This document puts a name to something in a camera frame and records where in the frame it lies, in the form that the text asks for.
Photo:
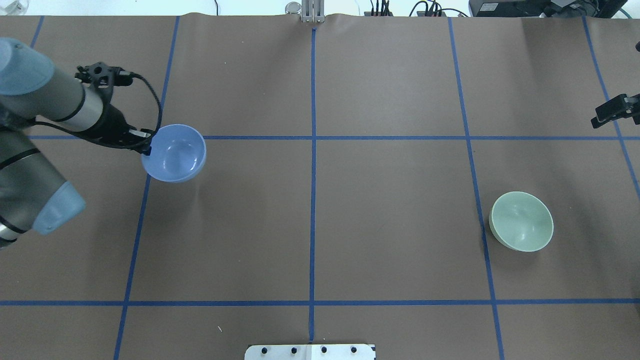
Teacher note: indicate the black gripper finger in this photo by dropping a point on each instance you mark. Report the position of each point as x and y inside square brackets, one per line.
[622, 106]

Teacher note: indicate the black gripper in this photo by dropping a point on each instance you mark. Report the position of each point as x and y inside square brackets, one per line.
[113, 125]

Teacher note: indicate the blue bowl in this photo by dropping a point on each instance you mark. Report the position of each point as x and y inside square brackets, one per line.
[178, 153]

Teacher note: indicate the green bowl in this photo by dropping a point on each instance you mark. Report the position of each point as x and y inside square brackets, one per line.
[520, 221]

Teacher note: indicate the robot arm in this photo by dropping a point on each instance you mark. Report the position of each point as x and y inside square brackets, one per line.
[35, 92]

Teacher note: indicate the black laptop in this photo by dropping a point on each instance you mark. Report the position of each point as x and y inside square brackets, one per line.
[604, 9]

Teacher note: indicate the orange black adapter box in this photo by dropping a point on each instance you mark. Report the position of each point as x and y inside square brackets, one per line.
[379, 8]

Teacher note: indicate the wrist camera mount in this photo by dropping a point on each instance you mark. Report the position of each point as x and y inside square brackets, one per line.
[100, 75]

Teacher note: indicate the aluminium frame post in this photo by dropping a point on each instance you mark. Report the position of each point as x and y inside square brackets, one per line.
[313, 11]

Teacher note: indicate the white pedestal base plate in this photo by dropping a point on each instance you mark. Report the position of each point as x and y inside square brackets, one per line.
[340, 351]

